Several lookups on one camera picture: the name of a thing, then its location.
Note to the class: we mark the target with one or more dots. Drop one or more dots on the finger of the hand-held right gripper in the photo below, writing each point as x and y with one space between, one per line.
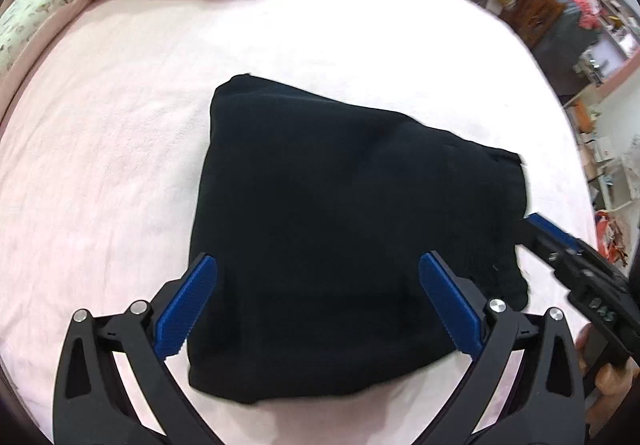
550 235

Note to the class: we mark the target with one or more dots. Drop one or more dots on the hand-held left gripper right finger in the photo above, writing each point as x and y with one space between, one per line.
450 305

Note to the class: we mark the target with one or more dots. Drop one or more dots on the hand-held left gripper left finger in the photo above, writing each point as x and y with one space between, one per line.
187 305

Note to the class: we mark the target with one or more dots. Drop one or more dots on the black pants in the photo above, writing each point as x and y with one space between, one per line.
325 225

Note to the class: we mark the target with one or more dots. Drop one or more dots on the person's right hand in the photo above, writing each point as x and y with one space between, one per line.
607 390

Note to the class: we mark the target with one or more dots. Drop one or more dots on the orange plastic bag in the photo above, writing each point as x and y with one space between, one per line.
612 240

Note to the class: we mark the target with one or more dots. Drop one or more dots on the white storage rack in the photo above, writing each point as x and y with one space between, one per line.
622 175

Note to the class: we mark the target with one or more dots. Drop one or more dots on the grey covered furniture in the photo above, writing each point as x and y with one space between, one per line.
565 50

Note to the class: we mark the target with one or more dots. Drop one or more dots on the pink bookshelf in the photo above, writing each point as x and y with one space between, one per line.
620 30

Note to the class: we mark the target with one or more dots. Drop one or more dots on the red cloth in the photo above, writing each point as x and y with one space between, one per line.
582 5

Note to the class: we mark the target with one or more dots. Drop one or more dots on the bear print pillow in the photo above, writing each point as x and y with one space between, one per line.
30 20

